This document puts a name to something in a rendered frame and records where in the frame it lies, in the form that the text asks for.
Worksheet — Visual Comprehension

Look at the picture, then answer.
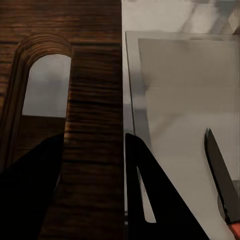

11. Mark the parer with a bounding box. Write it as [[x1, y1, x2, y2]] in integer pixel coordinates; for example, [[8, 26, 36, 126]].
[[207, 129, 240, 240]]

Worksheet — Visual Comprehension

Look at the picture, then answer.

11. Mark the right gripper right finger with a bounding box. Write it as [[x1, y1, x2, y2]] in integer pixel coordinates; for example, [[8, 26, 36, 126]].
[[125, 133, 210, 240]]

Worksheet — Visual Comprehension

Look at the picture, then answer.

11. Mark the cutting board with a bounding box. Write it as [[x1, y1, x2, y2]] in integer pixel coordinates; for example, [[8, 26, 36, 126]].
[[0, 0, 125, 240]]

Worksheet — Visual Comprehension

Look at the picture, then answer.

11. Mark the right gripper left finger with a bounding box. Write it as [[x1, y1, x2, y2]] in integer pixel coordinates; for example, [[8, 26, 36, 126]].
[[0, 133, 65, 240]]

